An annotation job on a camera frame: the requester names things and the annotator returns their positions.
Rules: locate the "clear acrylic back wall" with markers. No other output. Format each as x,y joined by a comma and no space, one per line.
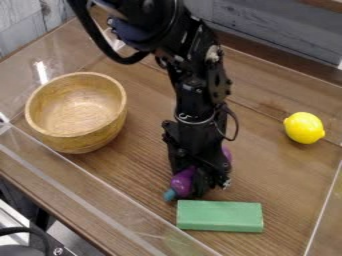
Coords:
267,94

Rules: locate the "clear acrylic wall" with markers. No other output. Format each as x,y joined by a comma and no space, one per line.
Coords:
104,216
267,94

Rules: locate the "yellow toy lemon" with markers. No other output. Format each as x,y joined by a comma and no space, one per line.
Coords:
303,127

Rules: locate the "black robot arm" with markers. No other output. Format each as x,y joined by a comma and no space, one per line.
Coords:
131,29

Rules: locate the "green rectangular block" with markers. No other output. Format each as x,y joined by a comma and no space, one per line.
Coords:
219,216

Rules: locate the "brown wooden bowl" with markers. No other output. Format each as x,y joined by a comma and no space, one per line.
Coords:
76,112

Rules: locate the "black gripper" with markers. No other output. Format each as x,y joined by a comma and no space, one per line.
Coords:
196,138

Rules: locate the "clear acrylic corner bracket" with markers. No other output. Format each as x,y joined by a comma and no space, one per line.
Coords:
104,38

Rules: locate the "clear acrylic front wall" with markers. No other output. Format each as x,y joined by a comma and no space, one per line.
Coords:
104,216

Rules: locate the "purple toy eggplant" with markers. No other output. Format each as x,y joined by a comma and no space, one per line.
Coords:
180,183

